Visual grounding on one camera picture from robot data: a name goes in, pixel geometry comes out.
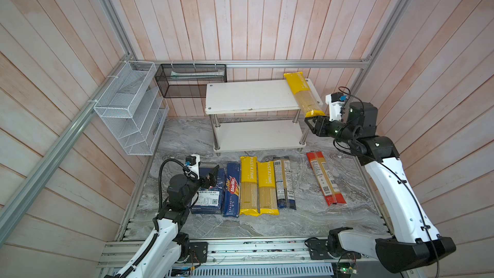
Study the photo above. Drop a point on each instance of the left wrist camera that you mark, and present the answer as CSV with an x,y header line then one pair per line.
x,y
192,163

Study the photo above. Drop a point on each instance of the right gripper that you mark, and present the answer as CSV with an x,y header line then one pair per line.
x,y
320,123

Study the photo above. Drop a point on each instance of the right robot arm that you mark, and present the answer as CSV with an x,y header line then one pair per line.
x,y
415,241

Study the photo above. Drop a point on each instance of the wide blue Barilla pasta box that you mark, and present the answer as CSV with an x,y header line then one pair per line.
x,y
210,201

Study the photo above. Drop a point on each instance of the yellow pastatime spaghetti bag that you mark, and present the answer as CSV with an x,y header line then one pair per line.
x,y
249,187
267,189
303,95

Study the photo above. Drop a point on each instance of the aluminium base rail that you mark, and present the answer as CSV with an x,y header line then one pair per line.
x,y
240,251

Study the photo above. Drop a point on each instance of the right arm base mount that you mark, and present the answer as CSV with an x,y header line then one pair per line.
x,y
328,248

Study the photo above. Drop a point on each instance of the red spaghetti bag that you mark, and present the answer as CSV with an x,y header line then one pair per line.
x,y
327,184

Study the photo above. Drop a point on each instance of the dark blue clear spaghetti bag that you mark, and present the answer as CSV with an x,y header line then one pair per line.
x,y
284,183

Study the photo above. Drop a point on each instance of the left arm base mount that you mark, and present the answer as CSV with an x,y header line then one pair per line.
x,y
195,252

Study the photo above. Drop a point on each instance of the narrow blue Barilla spaghetti box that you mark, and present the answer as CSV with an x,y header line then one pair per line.
x,y
231,204

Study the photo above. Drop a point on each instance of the white wire mesh rack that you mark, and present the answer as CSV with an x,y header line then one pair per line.
x,y
131,108

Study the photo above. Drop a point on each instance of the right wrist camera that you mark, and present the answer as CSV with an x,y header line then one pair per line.
x,y
335,106

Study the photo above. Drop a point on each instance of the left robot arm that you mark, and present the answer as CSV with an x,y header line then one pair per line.
x,y
167,251

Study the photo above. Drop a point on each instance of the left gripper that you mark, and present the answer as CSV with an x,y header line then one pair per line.
x,y
212,178

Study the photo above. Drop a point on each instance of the black wire mesh basket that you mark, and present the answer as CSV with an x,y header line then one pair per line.
x,y
188,81

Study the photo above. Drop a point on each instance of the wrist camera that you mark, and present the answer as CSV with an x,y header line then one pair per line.
x,y
335,106
192,163

